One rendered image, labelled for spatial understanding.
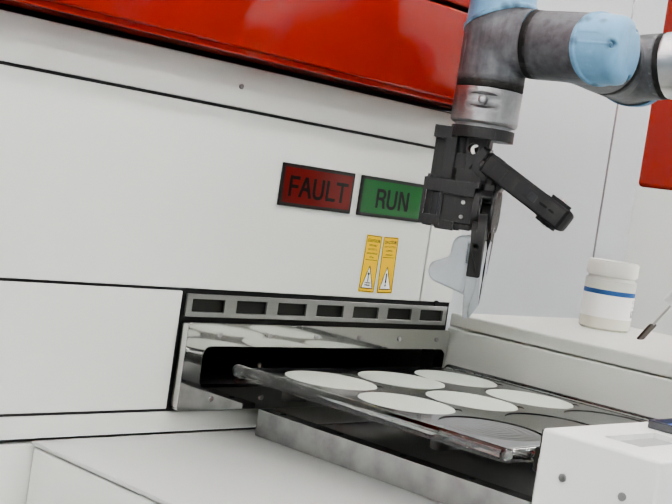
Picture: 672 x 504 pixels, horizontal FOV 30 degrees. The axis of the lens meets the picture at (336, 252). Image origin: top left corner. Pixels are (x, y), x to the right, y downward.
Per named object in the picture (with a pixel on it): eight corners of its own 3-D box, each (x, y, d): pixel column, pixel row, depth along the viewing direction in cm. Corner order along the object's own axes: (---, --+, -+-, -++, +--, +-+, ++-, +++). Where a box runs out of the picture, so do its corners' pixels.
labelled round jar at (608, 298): (568, 323, 174) (578, 255, 174) (595, 324, 179) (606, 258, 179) (611, 332, 169) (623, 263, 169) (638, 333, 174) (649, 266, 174)
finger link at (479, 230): (467, 274, 141) (479, 198, 141) (483, 277, 141) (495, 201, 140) (461, 276, 136) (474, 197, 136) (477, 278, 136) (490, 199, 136)
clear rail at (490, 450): (228, 375, 134) (230, 362, 134) (237, 375, 135) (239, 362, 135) (507, 466, 108) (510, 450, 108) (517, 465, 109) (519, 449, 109)
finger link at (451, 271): (424, 310, 142) (437, 230, 142) (476, 319, 141) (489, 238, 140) (419, 312, 139) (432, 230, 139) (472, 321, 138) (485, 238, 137)
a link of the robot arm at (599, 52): (660, 28, 136) (568, 23, 143) (619, 4, 127) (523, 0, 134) (647, 99, 137) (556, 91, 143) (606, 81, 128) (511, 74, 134)
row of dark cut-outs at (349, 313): (181, 315, 133) (184, 292, 133) (441, 324, 164) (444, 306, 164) (184, 316, 132) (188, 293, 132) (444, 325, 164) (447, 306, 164)
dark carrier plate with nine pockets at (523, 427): (246, 373, 134) (247, 367, 134) (447, 371, 159) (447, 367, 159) (504, 454, 111) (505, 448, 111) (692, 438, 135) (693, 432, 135)
